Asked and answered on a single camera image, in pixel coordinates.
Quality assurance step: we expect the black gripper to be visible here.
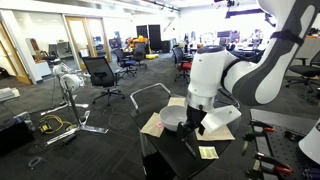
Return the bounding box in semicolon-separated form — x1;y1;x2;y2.
176;104;208;140

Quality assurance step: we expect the grey marker pen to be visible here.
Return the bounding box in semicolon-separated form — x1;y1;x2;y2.
181;137;198;159

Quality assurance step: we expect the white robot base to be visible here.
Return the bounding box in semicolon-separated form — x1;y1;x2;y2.
297;117;320;166

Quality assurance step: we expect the white round bowl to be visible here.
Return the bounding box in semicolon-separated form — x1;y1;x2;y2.
158;105;189;133

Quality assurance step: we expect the small yellow paper note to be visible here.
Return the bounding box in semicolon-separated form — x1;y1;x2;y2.
198;146;220;161

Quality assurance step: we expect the small tan paper napkin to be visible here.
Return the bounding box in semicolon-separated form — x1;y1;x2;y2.
167;96;187;108

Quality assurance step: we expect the tan napkin with pink mark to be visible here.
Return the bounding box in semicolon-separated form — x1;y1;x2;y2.
139;112;165;139

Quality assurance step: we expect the office chair with red seat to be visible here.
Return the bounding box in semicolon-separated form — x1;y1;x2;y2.
172;46;193;84

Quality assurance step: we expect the black clamp with orange tip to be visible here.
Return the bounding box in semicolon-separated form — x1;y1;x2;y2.
249;119;276;134

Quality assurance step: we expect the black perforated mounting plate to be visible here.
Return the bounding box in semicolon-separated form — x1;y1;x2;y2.
249;108;320;180

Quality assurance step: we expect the black high-back office chair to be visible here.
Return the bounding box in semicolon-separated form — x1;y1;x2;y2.
132;42;148;70

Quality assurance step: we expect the office chair with blue seat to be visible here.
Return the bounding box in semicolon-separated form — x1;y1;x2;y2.
112;48;138;79

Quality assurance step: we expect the yellow machine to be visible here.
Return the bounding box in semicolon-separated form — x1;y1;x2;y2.
125;34;150;52

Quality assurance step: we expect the black mesh office chair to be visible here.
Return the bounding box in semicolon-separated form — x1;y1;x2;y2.
81;55;126;107

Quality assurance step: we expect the black office chair with armrests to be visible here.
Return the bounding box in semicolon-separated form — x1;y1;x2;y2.
285;49;320;94

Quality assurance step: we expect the white stand with metal legs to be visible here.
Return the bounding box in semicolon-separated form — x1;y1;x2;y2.
39;63;110;147

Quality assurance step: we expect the black box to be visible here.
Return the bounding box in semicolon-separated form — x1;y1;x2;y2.
0;114;35;157

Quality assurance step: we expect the white flat device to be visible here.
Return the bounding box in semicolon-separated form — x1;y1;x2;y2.
0;86;21;103

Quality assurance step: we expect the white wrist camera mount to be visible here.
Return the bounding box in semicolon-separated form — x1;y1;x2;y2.
200;104;242;135

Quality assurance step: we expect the chrome metal rail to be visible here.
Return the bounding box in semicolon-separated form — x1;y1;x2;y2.
129;82;172;113

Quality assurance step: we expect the large black orange-handled clamp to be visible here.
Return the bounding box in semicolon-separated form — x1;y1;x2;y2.
254;151;294;175

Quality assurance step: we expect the yellow cable with plug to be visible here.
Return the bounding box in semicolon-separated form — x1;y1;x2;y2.
39;114;73;135

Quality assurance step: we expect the coiled black cable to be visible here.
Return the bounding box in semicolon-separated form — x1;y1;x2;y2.
27;156;47;169

